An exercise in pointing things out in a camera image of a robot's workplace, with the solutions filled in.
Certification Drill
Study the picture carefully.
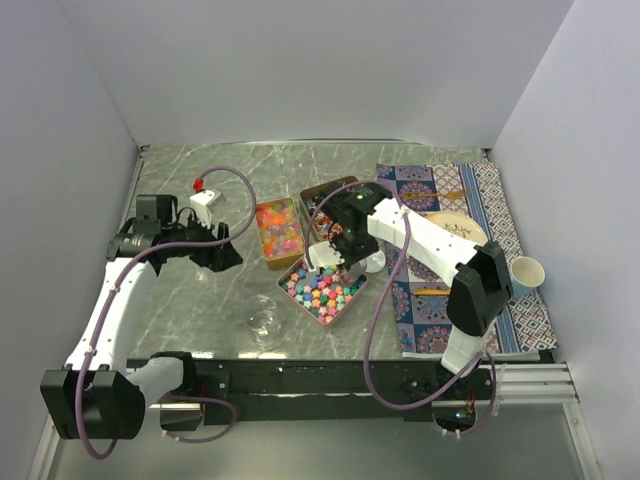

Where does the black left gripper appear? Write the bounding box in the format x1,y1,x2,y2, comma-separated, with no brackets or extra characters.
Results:
162,209,242,271

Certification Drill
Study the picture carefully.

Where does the silver metal scoop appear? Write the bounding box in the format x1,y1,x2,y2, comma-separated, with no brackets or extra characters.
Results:
341,260,367,286

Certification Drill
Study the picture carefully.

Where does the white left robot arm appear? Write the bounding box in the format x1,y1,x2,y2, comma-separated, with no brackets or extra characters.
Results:
40,190,243,440

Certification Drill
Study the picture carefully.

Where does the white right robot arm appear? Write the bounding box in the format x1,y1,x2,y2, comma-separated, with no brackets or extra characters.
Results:
306,182,514,399

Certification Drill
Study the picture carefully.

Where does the gold tin of gummy candies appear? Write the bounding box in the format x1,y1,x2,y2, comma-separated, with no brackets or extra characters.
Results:
255,198,305,270

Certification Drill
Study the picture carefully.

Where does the pink tin of star candies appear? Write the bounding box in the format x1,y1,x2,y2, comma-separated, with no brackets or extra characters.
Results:
277,257,368,327

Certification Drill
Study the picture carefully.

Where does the clear glass jar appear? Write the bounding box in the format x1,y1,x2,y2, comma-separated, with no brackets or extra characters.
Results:
244,295,282,350

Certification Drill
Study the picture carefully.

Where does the cream and orange plate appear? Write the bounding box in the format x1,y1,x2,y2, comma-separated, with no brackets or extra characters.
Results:
426,211,489,245

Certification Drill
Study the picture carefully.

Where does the gold fork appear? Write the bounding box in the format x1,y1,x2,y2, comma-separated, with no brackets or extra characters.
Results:
404,190,469,200

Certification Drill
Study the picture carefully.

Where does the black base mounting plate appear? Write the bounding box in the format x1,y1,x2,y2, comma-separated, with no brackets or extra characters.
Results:
147,359,494,425

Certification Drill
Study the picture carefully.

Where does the light blue mug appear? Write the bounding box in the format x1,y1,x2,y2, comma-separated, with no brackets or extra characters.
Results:
509,256,546,298

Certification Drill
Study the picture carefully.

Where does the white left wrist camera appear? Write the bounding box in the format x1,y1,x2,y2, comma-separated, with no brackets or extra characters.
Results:
189,189,226,227

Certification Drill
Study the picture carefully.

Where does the aluminium frame rail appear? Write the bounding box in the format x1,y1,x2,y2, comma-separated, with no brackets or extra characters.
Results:
31,358,578,479

